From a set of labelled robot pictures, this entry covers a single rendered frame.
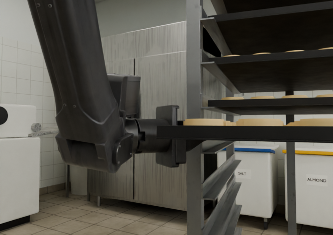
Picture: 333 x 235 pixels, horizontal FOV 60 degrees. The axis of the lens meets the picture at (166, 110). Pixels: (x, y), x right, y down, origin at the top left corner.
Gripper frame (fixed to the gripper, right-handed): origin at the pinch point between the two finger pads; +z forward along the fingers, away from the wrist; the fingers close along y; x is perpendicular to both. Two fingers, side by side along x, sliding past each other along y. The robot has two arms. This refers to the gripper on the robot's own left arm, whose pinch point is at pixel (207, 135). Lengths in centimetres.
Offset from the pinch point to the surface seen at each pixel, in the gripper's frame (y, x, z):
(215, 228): 21.6, -10.0, 8.8
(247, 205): 76, -172, 163
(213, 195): 12.6, -4.9, 4.6
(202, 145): 2.3, -4.4, 1.8
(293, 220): 34, -33, 61
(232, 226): 31, -29, 29
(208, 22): -23.1, -4.4, 3.2
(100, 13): -181, -419, 77
